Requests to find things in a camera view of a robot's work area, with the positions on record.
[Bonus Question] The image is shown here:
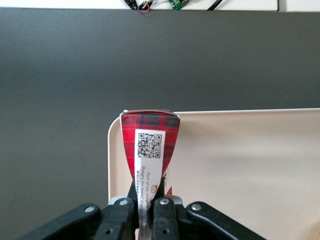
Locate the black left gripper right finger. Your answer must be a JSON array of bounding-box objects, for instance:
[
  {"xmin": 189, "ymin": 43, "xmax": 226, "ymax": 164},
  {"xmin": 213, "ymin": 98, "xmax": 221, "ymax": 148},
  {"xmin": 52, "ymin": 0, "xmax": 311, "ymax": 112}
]
[{"xmin": 151, "ymin": 179, "xmax": 267, "ymax": 240}]

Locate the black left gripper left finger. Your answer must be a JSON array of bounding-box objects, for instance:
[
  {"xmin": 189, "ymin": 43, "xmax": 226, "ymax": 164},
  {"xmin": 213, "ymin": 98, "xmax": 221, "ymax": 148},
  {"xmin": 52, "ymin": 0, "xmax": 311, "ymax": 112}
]
[{"xmin": 21, "ymin": 179, "xmax": 139, "ymax": 240}]

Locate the red tartan cookie box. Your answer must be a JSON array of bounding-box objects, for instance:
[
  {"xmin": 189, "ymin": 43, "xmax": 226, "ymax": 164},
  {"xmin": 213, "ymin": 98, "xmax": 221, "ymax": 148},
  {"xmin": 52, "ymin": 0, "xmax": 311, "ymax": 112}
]
[{"xmin": 119, "ymin": 108, "xmax": 182, "ymax": 240}]

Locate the beige plastic tray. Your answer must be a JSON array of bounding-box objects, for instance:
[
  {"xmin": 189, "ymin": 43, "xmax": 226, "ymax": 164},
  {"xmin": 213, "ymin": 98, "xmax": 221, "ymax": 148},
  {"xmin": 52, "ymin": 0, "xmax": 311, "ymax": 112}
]
[{"xmin": 107, "ymin": 107, "xmax": 320, "ymax": 240}]

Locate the green circuit board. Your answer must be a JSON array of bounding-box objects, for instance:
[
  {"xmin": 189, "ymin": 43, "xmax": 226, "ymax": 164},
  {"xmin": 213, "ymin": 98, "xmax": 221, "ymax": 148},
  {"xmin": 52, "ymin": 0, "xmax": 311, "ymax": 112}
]
[{"xmin": 168, "ymin": 0, "xmax": 191, "ymax": 12}]

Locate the thick black cable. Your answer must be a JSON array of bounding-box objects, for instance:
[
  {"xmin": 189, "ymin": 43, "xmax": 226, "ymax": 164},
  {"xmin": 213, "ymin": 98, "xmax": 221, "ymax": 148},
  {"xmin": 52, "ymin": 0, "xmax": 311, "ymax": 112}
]
[{"xmin": 206, "ymin": 0, "xmax": 224, "ymax": 12}]

